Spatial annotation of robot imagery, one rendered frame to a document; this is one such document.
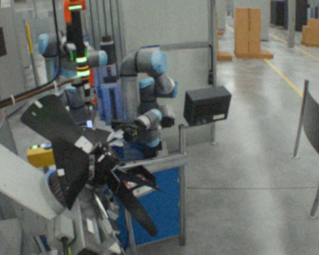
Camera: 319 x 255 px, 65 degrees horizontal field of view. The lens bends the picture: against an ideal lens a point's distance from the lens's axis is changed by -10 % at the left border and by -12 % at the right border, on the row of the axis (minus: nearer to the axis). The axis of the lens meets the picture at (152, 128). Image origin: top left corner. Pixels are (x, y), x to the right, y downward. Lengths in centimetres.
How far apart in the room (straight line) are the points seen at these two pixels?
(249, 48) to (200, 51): 604
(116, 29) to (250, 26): 738
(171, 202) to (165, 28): 182
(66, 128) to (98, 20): 103
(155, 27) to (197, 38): 51
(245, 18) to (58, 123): 826
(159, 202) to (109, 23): 126
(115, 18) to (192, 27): 136
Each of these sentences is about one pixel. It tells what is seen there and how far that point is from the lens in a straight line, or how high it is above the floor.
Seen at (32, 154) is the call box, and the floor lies 107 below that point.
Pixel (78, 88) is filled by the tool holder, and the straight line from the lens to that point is 105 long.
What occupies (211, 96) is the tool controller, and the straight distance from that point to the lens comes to 161.
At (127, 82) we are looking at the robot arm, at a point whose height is 137.
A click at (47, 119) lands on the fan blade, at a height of 138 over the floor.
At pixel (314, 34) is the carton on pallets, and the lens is 1318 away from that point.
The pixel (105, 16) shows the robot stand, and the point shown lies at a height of 170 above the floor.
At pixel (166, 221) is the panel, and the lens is 206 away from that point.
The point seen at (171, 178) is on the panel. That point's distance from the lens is 183.
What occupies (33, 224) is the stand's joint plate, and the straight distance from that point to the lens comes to 117.
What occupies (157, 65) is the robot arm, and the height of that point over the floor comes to 146.
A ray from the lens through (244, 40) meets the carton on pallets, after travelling 908.
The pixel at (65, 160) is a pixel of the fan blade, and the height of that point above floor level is 135.
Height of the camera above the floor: 176
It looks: 26 degrees down
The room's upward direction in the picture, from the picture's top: 4 degrees counter-clockwise
